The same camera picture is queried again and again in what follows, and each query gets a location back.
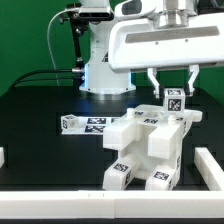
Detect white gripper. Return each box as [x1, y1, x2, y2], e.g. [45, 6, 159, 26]
[108, 14, 224, 98]

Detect white chair back frame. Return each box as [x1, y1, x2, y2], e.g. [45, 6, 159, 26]
[103, 104, 202, 160]

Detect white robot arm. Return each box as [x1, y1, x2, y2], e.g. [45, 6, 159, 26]
[107, 0, 224, 97]

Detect white front fence bar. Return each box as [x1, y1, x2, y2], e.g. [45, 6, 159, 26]
[0, 191, 224, 219]

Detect white left fence piece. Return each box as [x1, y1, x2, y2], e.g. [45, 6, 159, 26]
[0, 147, 5, 168]

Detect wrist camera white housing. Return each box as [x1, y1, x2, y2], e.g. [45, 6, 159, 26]
[114, 0, 156, 21]

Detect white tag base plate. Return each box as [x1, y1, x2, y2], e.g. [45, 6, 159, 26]
[61, 116, 118, 135]

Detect black camera stand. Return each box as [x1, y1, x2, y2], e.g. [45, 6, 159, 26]
[59, 3, 88, 70]

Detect grey cable loop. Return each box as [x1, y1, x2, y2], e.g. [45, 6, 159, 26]
[46, 8, 78, 87]

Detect black cables on table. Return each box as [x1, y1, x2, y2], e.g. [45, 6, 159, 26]
[11, 68, 84, 89]

